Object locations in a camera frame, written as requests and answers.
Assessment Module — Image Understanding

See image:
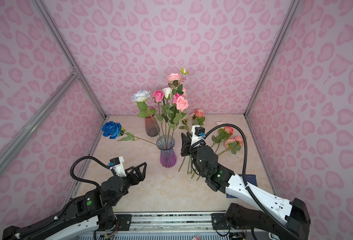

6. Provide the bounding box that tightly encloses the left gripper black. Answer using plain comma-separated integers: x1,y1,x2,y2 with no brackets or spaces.
111,161,147,208

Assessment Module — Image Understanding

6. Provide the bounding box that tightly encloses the purple blue glass vase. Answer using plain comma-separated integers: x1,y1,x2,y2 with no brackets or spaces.
156,135,177,168

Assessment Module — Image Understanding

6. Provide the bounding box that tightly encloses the red grey glass vase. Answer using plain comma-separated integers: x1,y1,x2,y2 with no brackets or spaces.
145,107,159,137

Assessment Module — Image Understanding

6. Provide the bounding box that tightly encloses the large salmon pink rose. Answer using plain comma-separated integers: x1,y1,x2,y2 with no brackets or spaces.
167,95,189,139

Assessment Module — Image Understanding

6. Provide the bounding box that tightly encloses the hot pink rose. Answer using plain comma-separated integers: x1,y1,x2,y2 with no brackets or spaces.
173,93,181,104

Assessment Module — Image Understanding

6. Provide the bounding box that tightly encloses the dark blue flower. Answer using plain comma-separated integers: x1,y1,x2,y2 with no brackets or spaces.
101,121,155,145

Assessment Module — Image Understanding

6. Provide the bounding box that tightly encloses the small pink rose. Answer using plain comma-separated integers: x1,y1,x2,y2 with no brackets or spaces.
211,126,244,156

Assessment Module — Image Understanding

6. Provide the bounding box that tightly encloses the magenta pink rose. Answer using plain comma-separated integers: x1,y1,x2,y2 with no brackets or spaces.
152,89,165,139

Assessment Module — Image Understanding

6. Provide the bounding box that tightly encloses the pink white rose with bud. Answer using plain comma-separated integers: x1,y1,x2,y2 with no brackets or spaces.
167,67,189,99

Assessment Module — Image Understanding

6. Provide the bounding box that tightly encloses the pale blue white rose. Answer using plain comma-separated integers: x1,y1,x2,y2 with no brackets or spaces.
131,90,160,133

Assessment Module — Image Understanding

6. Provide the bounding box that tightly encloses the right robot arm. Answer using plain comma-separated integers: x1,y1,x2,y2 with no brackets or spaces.
181,133,311,240

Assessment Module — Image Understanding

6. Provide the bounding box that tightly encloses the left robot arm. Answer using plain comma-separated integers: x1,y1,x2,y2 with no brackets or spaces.
2,163,147,240

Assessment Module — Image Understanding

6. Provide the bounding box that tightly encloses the coral pink rose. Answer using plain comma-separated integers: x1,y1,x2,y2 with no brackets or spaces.
177,108,206,181

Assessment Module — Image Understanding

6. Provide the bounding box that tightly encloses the blue booklet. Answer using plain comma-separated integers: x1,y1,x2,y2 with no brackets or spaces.
226,175,257,198

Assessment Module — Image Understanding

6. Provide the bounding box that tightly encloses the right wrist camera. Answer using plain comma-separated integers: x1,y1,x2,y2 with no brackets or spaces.
191,125,205,145

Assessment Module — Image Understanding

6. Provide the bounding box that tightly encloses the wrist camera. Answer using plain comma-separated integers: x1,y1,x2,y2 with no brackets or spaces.
191,125,205,145
108,156,126,178

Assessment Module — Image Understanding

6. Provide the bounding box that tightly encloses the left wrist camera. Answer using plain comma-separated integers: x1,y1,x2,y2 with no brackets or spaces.
108,156,126,178

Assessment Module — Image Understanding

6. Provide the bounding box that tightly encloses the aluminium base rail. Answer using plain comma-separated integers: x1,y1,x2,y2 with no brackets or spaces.
41,209,300,240

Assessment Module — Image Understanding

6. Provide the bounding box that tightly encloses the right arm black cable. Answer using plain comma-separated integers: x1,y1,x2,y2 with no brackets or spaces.
201,123,300,240

